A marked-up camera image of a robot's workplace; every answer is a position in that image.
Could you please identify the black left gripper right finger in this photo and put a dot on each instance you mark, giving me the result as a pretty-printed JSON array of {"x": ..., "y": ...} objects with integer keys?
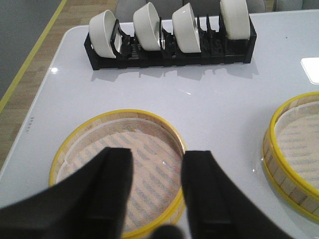
[{"x": 216, "y": 207}]

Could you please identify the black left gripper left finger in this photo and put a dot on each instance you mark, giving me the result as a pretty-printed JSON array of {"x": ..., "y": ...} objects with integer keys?
[{"x": 89, "y": 204}]

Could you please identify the bamboo steamer tier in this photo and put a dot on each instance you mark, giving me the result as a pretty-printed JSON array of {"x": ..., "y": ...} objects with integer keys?
[
  {"x": 149, "y": 154},
  {"x": 294, "y": 189}
]

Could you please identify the steamer liner cloth left tier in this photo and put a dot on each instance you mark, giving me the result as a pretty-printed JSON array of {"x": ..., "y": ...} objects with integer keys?
[{"x": 149, "y": 164}]

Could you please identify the white steamer liner cloth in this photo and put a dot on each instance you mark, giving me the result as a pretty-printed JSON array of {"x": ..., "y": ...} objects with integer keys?
[{"x": 297, "y": 135}]

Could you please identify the black bowl rack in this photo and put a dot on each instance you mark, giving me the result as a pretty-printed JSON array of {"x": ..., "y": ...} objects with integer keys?
[{"x": 215, "y": 48}]

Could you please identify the white bowl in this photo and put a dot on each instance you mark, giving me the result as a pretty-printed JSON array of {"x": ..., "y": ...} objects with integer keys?
[
  {"x": 100, "y": 32},
  {"x": 185, "y": 29},
  {"x": 236, "y": 19},
  {"x": 147, "y": 27}
]

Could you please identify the right grey chair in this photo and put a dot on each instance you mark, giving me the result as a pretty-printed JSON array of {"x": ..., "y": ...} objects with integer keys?
[{"x": 256, "y": 6}]

